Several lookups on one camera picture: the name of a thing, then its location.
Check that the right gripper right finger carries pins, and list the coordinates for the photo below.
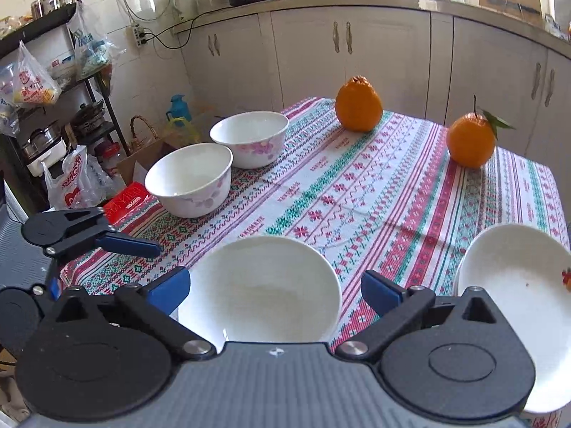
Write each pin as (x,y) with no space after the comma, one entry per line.
(400,312)

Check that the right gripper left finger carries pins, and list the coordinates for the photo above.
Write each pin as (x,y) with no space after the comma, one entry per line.
(148,308)

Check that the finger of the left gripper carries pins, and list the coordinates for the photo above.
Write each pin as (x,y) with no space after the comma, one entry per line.
(22,311)
(72,233)

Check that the white floral bowl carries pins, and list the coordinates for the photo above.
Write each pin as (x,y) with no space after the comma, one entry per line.
(192,181)
(262,289)
(255,138)

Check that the white floral plate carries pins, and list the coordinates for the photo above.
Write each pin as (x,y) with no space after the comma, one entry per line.
(527,274)

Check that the white kitchen cabinets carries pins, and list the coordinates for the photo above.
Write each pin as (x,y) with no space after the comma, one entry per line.
(428,59)

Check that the kitchen knife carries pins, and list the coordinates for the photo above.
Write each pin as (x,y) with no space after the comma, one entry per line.
(514,6)

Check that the patterned tablecloth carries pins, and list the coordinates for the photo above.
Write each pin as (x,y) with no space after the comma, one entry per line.
(390,200)

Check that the cardboard box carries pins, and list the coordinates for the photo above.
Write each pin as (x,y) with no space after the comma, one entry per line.
(133,168)

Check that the wicker basket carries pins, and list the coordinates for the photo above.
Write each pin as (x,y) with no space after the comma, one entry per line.
(143,133)

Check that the black storage shelf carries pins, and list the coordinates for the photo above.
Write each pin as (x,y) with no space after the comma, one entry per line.
(55,84)

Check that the blue thermos jug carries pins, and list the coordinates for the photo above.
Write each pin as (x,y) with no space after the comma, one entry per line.
(179,113)

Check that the orange with leaf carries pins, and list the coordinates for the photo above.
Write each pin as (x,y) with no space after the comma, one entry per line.
(472,138)

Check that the left orange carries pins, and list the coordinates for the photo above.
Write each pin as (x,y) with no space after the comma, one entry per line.
(358,106)

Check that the white kettle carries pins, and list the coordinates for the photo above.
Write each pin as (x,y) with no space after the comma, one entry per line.
(185,9)

